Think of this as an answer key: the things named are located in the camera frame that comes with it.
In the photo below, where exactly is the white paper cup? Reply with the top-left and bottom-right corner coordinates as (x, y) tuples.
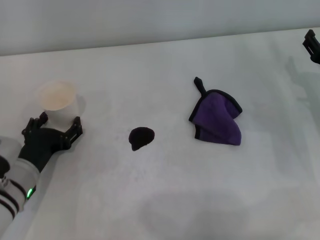
(37, 79), (81, 131)

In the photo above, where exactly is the black water stain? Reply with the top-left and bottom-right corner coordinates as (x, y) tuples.
(128, 126), (156, 152)

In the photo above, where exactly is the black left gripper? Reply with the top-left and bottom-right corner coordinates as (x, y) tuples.
(18, 111), (84, 174)

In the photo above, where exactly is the purple rag with black trim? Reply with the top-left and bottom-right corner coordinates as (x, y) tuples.
(188, 76), (244, 147)

